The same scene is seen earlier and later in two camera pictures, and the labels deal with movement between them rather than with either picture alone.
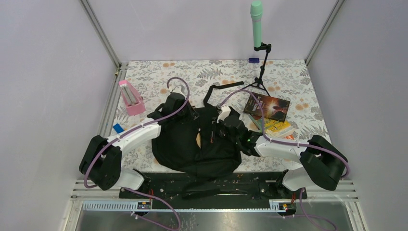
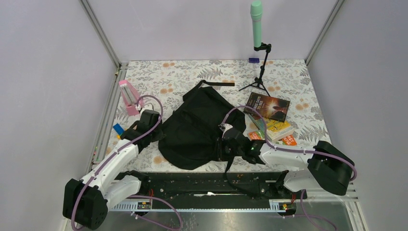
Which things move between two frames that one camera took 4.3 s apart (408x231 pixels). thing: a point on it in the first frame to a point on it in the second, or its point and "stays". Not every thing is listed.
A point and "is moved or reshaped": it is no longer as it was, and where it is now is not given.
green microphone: (256, 11) stays
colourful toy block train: (118, 128) stays
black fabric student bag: (198, 146) is moved or reshaped
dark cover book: (274, 108) stays
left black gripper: (192, 114) to (160, 135)
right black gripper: (218, 124) to (220, 144)
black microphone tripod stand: (258, 81) stays
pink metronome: (133, 102) stays
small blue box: (253, 60) stays
